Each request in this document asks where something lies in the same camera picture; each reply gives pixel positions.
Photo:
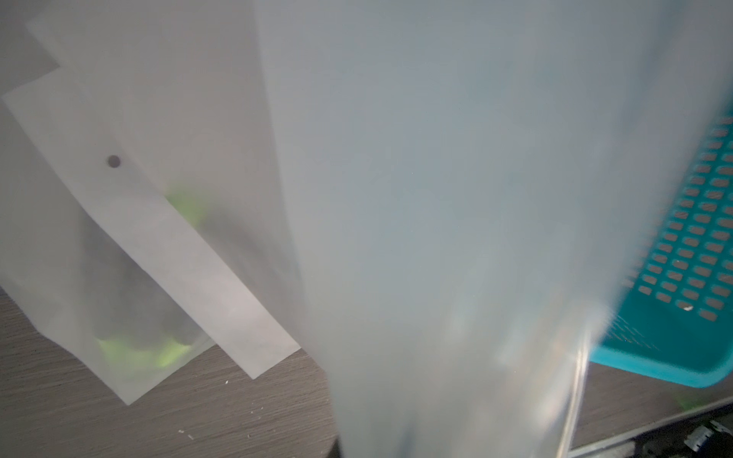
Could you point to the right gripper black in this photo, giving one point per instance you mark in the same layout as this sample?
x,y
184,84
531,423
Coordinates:
x,y
649,428

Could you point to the translucent zip bag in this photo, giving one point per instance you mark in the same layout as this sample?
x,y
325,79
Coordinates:
x,y
151,116
466,183

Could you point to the teal plastic basket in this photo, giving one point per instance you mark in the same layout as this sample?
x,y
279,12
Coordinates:
x,y
675,321

